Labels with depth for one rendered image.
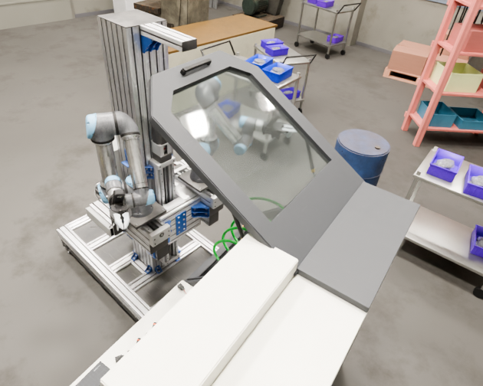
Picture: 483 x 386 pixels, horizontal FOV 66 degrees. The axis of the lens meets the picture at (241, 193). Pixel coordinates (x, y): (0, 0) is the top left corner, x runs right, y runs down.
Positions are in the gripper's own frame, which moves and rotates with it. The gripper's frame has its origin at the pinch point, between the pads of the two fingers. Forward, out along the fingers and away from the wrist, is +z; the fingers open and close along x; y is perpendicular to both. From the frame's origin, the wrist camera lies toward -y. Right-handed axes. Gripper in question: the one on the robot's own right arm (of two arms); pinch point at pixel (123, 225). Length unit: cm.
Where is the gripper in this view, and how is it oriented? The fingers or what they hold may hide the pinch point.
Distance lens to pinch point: 162.6
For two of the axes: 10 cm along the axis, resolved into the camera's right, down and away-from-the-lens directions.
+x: -9.1, 0.8, -4.2
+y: -2.0, 7.9, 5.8
